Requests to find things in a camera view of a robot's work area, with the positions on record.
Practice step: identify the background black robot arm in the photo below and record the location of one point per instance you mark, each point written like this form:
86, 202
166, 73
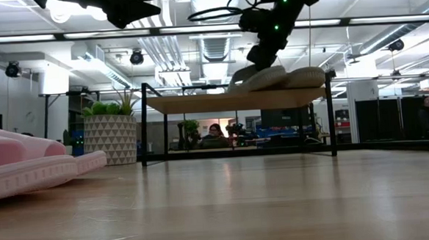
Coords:
239, 129

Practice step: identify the wooden shelf with black legs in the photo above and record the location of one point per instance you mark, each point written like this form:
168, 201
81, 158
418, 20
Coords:
235, 101

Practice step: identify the overhead frame beam with lights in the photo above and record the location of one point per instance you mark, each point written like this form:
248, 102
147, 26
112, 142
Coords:
154, 31

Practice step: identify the background green plant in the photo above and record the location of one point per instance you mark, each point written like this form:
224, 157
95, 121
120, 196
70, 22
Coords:
191, 128

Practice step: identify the black ceiling spotlight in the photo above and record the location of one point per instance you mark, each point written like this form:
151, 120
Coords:
136, 57
396, 45
12, 69

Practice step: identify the grey rubber slide sandal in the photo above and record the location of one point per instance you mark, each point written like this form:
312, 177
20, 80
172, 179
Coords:
260, 81
306, 78

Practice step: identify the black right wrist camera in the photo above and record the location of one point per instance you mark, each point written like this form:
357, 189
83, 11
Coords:
251, 20

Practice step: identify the black background monitor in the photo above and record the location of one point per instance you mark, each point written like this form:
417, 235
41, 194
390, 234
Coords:
284, 117

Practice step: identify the white triangle-patterned plant pot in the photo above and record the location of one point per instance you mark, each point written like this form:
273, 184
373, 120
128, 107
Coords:
109, 140

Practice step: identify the black room divider panels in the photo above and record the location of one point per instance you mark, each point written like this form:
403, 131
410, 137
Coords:
383, 120

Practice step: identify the pink rubber slide sandal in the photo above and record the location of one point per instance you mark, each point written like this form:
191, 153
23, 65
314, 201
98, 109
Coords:
50, 145
26, 179

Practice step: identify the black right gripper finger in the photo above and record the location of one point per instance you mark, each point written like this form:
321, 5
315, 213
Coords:
264, 58

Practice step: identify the green succulent plant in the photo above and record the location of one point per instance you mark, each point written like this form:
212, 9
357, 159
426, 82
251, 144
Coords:
105, 109

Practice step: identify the black right frame rails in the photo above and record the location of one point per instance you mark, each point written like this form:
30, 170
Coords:
385, 146

